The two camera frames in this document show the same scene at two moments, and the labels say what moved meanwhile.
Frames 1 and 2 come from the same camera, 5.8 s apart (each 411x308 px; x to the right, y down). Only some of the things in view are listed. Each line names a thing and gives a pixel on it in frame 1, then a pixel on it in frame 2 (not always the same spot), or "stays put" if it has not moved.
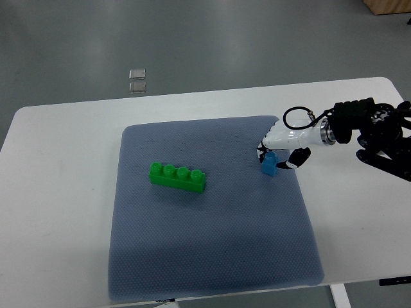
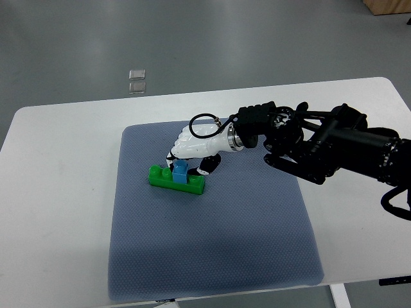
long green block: [192, 180] stays put
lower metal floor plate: [139, 87] stays put
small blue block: [270, 164] to [180, 171]
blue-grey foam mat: [248, 230] stays put
